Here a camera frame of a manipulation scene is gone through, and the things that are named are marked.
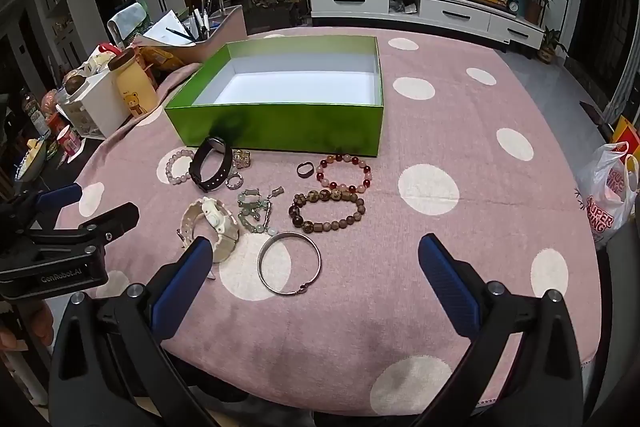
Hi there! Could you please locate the white printed plastic bag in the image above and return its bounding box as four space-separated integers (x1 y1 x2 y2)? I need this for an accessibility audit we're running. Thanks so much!
575 142 640 250

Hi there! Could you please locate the yellow carton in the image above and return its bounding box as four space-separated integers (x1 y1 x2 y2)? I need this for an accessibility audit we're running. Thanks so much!
612 114 640 158

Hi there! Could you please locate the white plastic container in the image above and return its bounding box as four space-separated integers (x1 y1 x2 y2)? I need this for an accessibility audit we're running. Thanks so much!
56 69 131 138

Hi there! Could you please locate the yellow bear bottle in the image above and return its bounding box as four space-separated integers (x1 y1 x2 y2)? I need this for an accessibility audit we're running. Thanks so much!
109 48 160 115

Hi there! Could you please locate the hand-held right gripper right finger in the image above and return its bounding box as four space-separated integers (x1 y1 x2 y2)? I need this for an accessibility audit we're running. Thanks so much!
417 233 586 427

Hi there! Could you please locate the white wristwatch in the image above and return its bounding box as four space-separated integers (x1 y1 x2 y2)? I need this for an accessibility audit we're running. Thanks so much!
177 196 241 264

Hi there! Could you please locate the red cup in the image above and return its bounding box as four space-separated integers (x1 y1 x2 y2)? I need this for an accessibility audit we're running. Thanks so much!
56 127 83 158

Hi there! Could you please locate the silver bangle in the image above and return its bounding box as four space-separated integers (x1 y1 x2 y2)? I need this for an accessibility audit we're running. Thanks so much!
257 231 322 295

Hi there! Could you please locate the jade charm bracelet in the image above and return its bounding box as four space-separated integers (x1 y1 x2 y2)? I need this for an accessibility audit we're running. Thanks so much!
235 187 286 236

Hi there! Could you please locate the red and pink bead bracelet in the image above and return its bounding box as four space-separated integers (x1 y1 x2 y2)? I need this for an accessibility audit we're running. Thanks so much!
315 153 373 195

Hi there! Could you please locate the green cardboard box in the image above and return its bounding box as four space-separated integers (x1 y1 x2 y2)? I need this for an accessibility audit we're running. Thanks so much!
164 35 385 156

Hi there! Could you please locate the white rolled cloth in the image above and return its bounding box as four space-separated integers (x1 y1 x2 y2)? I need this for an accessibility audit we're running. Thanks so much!
106 1 151 45

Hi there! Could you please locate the pale pink bead bracelet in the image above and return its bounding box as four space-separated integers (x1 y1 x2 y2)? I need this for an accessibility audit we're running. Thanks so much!
165 149 196 186

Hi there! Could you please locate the brown wooden bead bracelet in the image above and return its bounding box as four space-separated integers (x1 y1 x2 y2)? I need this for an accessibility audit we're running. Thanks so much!
288 188 366 230

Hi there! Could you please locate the pink desk organizer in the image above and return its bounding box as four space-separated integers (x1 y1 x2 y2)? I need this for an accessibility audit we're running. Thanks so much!
142 4 248 65

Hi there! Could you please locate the pink polka-dot tablecloth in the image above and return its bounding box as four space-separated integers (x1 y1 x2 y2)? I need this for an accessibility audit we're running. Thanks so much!
52 27 603 418

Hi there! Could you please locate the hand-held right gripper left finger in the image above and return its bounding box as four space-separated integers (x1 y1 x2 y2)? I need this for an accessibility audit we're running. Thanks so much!
48 235 221 427

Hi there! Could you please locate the black wristwatch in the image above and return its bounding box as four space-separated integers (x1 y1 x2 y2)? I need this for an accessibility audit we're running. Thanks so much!
190 136 235 192

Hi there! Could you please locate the small potted plant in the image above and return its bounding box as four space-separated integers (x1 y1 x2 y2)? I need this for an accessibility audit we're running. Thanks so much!
537 26 571 65

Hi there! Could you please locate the yellow snack bag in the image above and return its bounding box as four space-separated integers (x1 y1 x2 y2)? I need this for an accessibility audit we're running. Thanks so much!
140 47 188 72

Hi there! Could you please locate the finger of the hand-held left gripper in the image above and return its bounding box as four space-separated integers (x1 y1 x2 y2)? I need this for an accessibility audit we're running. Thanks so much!
29 202 141 258
0 183 83 233

